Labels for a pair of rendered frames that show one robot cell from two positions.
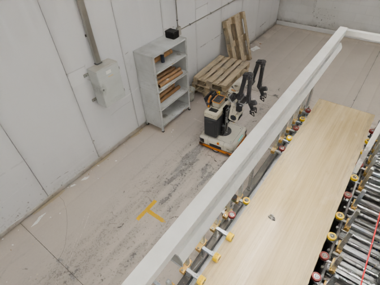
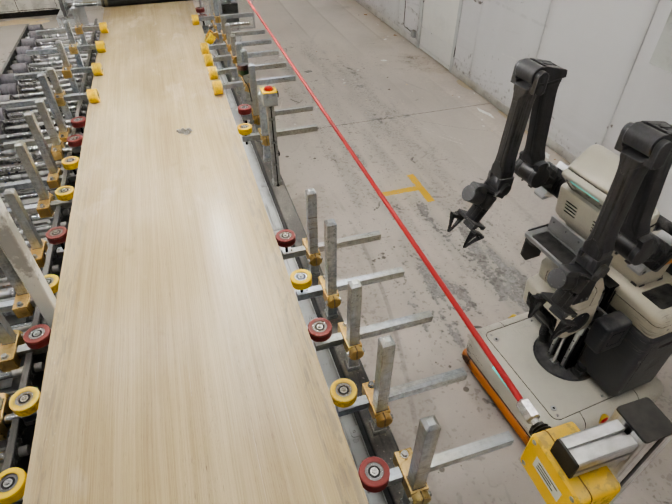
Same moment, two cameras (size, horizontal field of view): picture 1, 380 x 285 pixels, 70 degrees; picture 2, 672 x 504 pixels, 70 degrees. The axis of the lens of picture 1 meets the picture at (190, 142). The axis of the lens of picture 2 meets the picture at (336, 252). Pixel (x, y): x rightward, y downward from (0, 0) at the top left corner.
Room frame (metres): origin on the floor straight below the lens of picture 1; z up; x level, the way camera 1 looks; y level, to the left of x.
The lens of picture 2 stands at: (3.54, -2.36, 2.13)
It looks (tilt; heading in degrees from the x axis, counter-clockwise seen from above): 41 degrees down; 124
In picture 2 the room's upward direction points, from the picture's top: straight up
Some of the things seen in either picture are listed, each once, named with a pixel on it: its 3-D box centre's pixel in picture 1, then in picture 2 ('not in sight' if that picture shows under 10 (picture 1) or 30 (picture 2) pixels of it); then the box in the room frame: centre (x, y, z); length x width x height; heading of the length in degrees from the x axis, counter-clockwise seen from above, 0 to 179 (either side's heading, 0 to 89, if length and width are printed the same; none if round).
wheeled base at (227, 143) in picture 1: (223, 135); (556, 370); (3.66, -0.61, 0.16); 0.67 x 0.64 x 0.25; 56
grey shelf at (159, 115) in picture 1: (165, 84); not in sight; (4.53, 0.40, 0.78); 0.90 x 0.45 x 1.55; 141
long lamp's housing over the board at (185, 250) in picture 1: (283, 111); not in sight; (1.45, -0.64, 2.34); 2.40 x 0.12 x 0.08; 141
